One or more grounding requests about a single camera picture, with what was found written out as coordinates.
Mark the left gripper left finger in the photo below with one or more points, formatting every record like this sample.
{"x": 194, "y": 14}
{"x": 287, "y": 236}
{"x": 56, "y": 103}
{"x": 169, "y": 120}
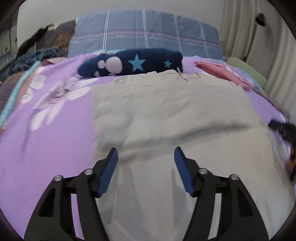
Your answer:
{"x": 70, "y": 202}

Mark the green pillow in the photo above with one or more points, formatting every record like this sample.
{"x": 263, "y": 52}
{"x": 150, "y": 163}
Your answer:
{"x": 260, "y": 80}

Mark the purple floral bedsheet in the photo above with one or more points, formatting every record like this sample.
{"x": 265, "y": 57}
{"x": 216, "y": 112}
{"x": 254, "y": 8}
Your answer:
{"x": 65, "y": 123}

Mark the folded pink garment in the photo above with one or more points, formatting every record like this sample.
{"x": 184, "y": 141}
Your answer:
{"x": 223, "y": 72}

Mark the beige curtain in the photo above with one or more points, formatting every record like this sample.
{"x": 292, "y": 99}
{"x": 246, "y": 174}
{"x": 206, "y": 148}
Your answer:
{"x": 273, "y": 50}

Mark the black floor lamp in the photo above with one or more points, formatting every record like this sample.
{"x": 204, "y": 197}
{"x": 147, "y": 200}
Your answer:
{"x": 259, "y": 21}

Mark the blue plaid pillow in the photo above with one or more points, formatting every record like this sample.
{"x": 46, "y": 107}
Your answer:
{"x": 133, "y": 29}

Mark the teal dark blanket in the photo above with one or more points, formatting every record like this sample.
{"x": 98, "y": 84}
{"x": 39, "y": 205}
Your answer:
{"x": 24, "y": 62}

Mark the navy star-patterned garment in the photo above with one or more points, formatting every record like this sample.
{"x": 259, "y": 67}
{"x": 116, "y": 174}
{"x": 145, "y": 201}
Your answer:
{"x": 132, "y": 62}

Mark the brown patterned pillow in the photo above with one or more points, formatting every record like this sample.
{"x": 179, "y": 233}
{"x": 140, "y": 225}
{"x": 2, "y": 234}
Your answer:
{"x": 58, "y": 35}

